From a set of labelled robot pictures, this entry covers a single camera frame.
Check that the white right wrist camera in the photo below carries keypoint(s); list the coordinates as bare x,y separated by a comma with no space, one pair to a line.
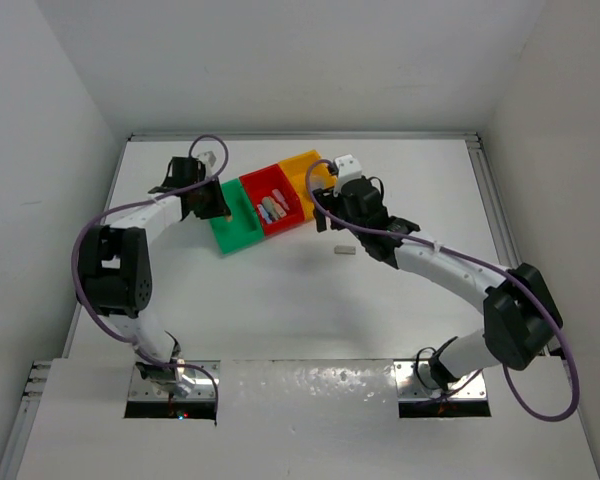
348,169

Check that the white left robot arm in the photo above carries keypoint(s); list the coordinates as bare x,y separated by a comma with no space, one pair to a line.
114,269

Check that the orange marker pen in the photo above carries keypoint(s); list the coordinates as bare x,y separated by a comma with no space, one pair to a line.
281,212

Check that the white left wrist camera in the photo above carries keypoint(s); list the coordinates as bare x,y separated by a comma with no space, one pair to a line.
207,158

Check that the grey rectangular eraser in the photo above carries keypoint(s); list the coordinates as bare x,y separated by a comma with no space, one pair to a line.
344,250

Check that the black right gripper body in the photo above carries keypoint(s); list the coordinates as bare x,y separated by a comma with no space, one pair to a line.
335,204

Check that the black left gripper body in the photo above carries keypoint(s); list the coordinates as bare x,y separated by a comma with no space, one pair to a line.
210,201

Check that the blue marker pen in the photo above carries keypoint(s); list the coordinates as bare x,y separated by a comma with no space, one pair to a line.
265,214

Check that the green marker pen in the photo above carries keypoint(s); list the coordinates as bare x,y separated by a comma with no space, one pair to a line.
270,208

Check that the aluminium frame rail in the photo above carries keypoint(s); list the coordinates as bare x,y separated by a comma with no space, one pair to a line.
504,242

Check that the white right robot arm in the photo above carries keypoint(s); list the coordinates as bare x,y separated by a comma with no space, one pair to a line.
520,316

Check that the red plastic bin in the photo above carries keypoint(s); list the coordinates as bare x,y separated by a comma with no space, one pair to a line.
261,183

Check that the yellow plastic bin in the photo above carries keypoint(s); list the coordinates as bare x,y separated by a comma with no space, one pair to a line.
295,169

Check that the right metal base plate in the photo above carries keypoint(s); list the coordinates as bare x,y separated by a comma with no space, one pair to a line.
414,384

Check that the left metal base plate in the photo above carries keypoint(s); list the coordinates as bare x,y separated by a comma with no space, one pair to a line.
195,382

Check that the metal base plate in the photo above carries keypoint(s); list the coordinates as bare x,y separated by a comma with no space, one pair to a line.
195,382
414,384

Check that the pink marker pen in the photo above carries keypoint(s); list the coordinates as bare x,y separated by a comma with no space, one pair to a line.
281,199

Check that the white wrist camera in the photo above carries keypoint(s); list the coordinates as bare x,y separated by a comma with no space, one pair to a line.
207,158
348,169

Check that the green plastic bin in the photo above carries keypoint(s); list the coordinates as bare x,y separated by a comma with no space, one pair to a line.
244,228

